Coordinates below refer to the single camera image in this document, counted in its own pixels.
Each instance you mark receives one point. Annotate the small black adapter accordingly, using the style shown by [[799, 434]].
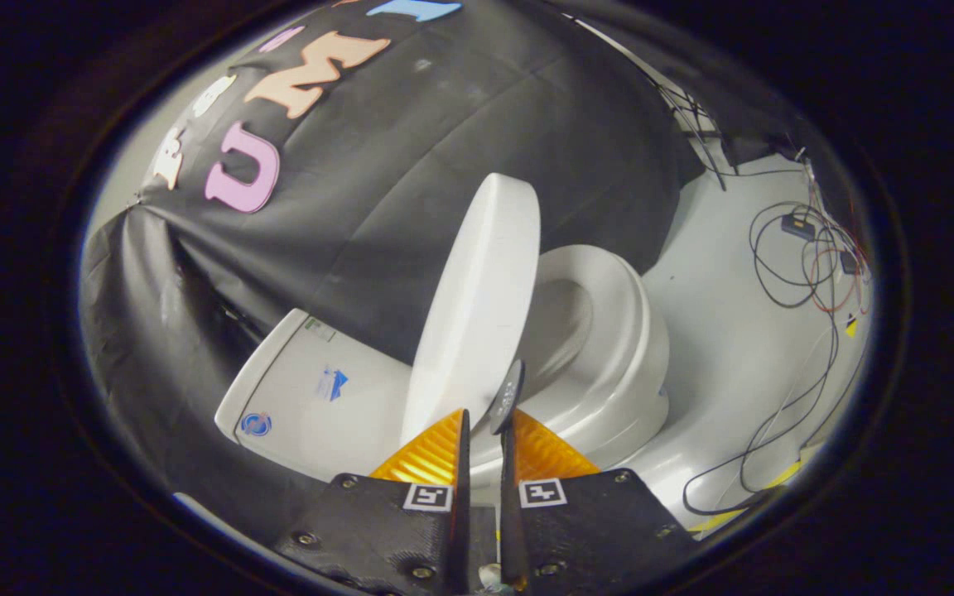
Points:
[[797, 225], [850, 262]]

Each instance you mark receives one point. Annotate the white ceramic toilet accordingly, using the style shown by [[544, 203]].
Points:
[[303, 406]]

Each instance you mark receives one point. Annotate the black backdrop cloth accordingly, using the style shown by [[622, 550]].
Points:
[[444, 124]]

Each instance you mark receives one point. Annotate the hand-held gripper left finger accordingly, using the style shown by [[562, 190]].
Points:
[[460, 530]]

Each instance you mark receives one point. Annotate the white toilet lid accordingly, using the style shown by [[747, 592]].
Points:
[[477, 314]]

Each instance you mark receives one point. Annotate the yellow floor tape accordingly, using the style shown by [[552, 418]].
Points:
[[725, 517]]

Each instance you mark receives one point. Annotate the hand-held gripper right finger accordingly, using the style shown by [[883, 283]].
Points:
[[510, 530]]

